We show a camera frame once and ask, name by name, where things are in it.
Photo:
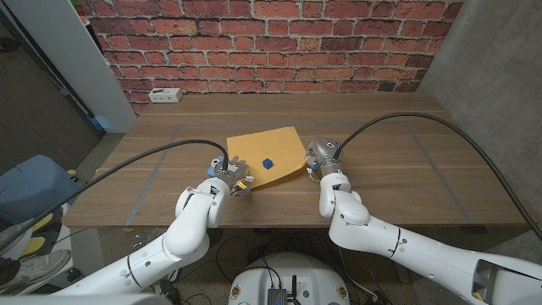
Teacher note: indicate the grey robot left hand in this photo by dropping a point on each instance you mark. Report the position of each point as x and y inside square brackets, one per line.
[235, 169]

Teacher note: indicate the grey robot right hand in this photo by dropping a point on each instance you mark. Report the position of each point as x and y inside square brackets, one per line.
[326, 152]

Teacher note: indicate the small blue block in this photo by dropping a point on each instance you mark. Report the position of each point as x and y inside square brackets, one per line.
[267, 163]

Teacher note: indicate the orange felt sheet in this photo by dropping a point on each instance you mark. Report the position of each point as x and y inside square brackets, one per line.
[262, 146]

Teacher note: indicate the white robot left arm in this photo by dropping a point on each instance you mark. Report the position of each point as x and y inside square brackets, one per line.
[178, 245]

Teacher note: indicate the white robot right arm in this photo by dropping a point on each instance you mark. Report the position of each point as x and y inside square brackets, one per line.
[402, 250]

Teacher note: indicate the white power strip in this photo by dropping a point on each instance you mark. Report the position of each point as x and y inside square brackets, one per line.
[165, 95]

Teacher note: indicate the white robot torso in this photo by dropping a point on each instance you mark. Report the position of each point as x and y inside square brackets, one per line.
[289, 275]

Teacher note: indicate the red brick printed backdrop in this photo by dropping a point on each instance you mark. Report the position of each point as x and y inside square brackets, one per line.
[271, 42]

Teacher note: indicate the grey box on torso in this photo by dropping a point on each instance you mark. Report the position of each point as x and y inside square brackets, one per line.
[277, 297]

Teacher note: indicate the grey table leg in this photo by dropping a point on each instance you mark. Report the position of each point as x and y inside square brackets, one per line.
[402, 275]

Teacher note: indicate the yellow-green ball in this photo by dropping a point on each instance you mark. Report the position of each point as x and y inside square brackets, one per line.
[72, 173]

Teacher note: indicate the blue plastic bin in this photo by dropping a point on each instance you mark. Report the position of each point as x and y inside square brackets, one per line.
[34, 186]

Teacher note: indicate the white partition panel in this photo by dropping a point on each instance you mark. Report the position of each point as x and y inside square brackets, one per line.
[63, 55]

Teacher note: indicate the yellow and black shoe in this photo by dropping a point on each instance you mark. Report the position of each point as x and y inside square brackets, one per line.
[36, 243]

